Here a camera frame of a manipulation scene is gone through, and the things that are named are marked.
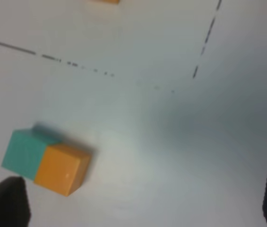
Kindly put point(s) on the template orange cube block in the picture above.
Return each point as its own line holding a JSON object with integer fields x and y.
{"x": 114, "y": 2}

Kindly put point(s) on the teal cube block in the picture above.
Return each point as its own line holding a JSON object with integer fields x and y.
{"x": 25, "y": 151}

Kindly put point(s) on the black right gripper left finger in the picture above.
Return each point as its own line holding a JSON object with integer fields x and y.
{"x": 14, "y": 205}

